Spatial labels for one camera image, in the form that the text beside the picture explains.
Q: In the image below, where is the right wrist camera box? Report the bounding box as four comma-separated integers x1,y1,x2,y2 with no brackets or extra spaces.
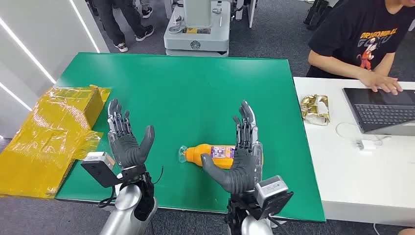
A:
254,175,295,221

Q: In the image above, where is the thin white cable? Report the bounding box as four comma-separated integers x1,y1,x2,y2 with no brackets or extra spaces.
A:
335,121,392,146

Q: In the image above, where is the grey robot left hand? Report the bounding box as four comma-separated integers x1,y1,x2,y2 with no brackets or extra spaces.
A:
107,98,156,169

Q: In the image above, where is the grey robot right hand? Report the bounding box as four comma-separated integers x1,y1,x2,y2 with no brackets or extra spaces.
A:
200,100,264,195

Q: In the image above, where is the black chair base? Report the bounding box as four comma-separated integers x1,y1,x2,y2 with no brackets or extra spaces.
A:
303,0,340,31

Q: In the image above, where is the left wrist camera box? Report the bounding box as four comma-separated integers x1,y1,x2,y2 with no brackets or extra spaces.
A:
80,151,121,189

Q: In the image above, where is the seated person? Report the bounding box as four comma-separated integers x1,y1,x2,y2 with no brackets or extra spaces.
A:
306,0,415,96

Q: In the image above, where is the orange bottle with clear cap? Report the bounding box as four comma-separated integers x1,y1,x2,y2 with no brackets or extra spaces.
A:
178,143,264,170

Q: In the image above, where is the yellow taped cardboard box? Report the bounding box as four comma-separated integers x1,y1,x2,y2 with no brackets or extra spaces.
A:
0,85,112,199

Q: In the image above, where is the person's right hand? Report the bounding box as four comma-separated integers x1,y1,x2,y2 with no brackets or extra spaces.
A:
358,71,404,96

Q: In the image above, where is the white power adapter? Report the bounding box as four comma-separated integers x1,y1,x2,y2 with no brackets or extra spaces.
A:
355,139,377,152

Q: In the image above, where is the white furniture leg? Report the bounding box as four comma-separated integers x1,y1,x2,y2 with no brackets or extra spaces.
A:
235,0,257,29

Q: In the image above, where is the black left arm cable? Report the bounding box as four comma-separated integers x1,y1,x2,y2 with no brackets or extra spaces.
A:
98,186,117,209

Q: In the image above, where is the crumpled gold wrapper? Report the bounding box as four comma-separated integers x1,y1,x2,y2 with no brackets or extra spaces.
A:
300,94,331,126

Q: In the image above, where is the white desk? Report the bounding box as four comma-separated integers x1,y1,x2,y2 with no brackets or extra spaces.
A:
293,76,415,228

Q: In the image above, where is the dark grey laptop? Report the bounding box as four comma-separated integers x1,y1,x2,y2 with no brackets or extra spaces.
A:
342,87,415,137

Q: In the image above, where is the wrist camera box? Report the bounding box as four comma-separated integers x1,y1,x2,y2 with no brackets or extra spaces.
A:
254,175,295,221
80,151,121,189

